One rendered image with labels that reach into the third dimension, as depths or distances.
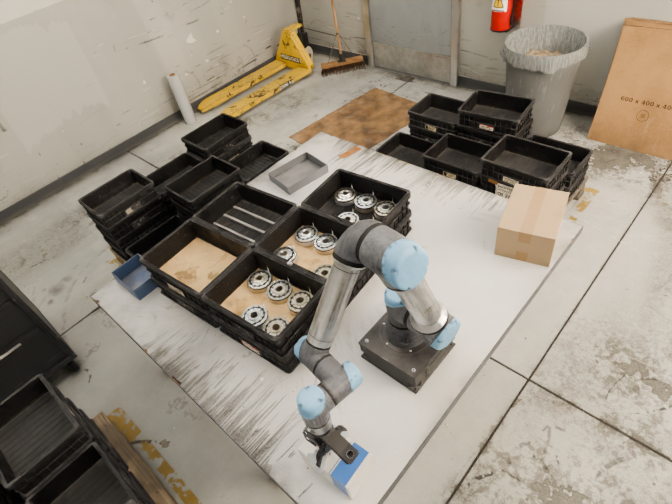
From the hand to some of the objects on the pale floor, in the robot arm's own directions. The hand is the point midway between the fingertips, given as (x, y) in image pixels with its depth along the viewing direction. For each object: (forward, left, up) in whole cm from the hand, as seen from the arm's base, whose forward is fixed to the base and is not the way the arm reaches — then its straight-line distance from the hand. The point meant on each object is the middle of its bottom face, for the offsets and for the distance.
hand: (335, 455), depth 145 cm
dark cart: (-195, -101, -67) cm, 230 cm away
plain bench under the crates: (-76, +48, -75) cm, 117 cm away
